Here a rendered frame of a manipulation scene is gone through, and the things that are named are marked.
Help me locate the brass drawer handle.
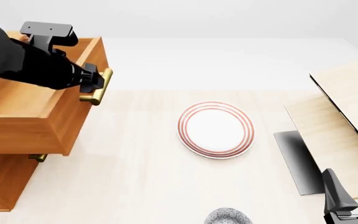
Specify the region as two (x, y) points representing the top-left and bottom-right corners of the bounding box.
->
(79, 67), (114, 106)
(27, 153), (49, 163)

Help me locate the white plate with red rings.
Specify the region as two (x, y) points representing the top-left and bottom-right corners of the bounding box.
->
(177, 100), (256, 161)

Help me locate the wooden drawer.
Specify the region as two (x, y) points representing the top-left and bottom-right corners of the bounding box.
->
(0, 31), (110, 157)

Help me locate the pale wooden box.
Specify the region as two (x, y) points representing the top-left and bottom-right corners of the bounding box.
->
(282, 54), (358, 200)

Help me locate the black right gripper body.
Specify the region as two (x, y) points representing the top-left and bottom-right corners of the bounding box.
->
(323, 208), (358, 224)

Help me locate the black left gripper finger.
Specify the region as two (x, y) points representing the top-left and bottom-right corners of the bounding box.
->
(94, 71), (106, 91)

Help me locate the grey patterned bowl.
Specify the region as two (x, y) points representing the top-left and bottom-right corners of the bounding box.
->
(203, 206), (254, 224)

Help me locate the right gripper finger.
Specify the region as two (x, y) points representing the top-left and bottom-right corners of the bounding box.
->
(321, 168), (358, 217)

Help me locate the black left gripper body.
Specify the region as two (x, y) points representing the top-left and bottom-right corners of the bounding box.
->
(78, 62), (99, 94)

